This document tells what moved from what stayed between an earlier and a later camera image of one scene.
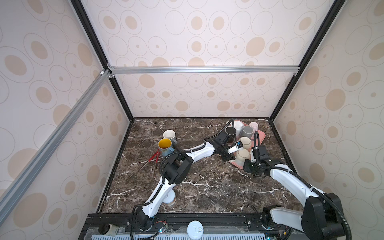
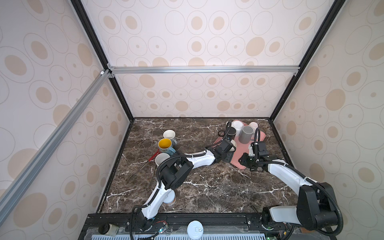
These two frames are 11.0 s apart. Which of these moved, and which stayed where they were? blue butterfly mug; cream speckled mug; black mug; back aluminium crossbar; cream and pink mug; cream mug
Moved: cream speckled mug; cream and pink mug
Stayed: blue butterfly mug; cream mug; black mug; back aluminium crossbar
